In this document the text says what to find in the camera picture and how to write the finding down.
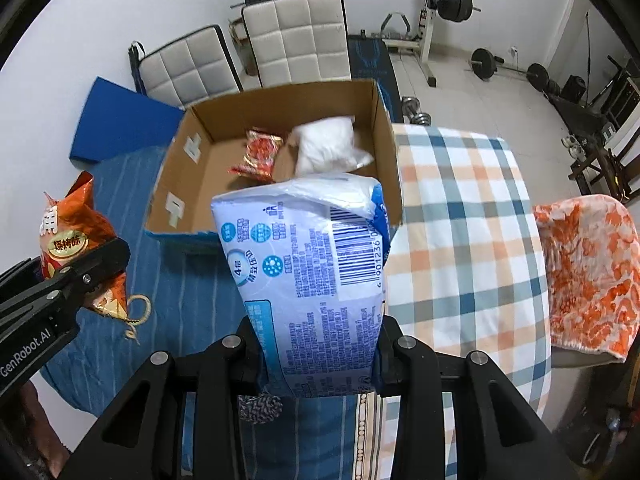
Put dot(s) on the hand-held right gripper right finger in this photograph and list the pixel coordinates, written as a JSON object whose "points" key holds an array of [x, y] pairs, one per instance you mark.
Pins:
{"points": [[392, 366]]}

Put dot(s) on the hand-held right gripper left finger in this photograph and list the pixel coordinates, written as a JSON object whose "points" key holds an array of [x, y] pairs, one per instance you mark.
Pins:
{"points": [[250, 362]]}

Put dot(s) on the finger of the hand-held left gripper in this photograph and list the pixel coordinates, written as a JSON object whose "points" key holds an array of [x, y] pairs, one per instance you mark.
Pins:
{"points": [[95, 262]]}

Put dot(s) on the orange snack bag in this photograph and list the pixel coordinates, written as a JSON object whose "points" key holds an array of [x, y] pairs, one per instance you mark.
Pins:
{"points": [[65, 230]]}

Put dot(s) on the blue white tissue pack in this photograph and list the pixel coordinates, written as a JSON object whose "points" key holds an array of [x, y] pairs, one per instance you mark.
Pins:
{"points": [[300, 270]]}

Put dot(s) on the brown cardboard box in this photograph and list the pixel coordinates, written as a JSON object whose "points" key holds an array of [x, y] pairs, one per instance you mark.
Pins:
{"points": [[210, 170]]}

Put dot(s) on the person's left forearm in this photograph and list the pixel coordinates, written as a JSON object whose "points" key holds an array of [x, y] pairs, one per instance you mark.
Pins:
{"points": [[25, 430]]}

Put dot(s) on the blue striped blanket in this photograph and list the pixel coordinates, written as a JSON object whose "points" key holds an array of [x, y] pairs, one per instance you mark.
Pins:
{"points": [[200, 285]]}

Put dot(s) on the plaid blanket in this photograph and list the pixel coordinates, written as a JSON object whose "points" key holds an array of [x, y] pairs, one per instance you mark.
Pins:
{"points": [[460, 240]]}

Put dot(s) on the blue foam mat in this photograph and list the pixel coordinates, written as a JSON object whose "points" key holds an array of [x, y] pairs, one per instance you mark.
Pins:
{"points": [[120, 120]]}

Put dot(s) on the red snack packet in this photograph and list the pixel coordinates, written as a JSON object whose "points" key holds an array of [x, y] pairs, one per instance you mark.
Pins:
{"points": [[260, 152]]}

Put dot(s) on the white quilted chair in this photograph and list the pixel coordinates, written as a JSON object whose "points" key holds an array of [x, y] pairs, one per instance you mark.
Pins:
{"points": [[180, 70], [300, 35]]}

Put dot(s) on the orange floral towel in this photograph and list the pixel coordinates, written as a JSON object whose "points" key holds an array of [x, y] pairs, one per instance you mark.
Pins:
{"points": [[585, 270]]}

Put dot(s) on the clear plastic bottle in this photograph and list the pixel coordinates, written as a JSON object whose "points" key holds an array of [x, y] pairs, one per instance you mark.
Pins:
{"points": [[615, 420]]}

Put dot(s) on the white plastic bag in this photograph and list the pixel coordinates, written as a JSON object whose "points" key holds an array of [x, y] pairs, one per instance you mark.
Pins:
{"points": [[325, 145]]}

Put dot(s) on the chrome dumbbell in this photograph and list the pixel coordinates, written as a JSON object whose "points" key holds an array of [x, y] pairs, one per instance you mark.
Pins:
{"points": [[421, 119], [410, 103]]}

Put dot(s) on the pair of white shoes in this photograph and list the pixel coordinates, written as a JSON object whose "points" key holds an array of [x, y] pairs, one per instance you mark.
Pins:
{"points": [[572, 146]]}

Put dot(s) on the dark wooden chair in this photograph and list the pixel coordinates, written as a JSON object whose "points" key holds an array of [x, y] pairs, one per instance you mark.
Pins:
{"points": [[607, 165]]}

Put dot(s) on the black blue exercise mat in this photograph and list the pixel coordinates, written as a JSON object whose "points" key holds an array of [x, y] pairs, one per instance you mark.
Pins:
{"points": [[370, 60]]}

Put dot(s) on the black weight bench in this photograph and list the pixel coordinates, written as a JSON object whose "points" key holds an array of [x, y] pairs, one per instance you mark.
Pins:
{"points": [[582, 117]]}

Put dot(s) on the short barbell with black plates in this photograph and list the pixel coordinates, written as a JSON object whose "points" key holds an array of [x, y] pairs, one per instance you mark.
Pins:
{"points": [[484, 62]]}

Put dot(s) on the white weight rack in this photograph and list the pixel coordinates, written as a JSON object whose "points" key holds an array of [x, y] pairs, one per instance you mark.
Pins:
{"points": [[429, 42]]}

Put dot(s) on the stack of black weight plates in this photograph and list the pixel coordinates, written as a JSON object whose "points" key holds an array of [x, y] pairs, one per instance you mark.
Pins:
{"points": [[572, 87]]}

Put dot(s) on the long barbell with black plates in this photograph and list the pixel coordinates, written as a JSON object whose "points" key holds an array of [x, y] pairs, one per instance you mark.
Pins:
{"points": [[452, 2]]}

